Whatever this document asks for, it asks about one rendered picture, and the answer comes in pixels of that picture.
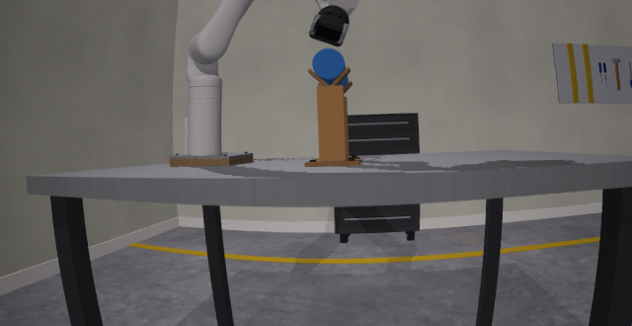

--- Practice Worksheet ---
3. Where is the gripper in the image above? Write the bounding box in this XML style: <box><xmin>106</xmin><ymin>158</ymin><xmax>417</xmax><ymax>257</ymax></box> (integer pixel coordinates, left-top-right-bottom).
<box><xmin>309</xmin><ymin>0</ymin><xmax>358</xmax><ymax>46</ymax></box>

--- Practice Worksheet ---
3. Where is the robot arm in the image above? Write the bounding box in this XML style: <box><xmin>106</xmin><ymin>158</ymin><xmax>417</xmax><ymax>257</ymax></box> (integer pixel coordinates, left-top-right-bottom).
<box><xmin>185</xmin><ymin>0</ymin><xmax>254</xmax><ymax>156</ymax></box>

